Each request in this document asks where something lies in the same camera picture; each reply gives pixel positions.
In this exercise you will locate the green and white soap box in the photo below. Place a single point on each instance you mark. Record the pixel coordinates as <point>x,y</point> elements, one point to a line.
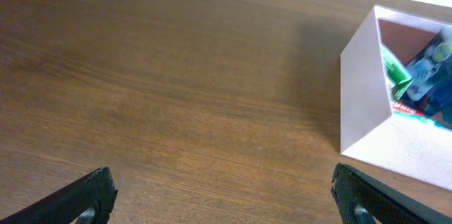
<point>398,79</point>

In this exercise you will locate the clear bottle with purple liquid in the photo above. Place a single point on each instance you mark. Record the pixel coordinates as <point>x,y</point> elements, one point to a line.
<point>430,90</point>

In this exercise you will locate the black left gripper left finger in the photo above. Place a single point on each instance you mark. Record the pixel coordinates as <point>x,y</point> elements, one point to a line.
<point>89,199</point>

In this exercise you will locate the green and white toothpaste tube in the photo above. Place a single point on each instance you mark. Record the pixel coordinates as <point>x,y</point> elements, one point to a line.
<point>409,113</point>

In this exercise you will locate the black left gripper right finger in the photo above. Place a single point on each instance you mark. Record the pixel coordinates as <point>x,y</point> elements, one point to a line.
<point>363,199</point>

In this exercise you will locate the white cardboard box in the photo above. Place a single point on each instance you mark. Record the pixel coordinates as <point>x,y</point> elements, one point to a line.
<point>371,129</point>

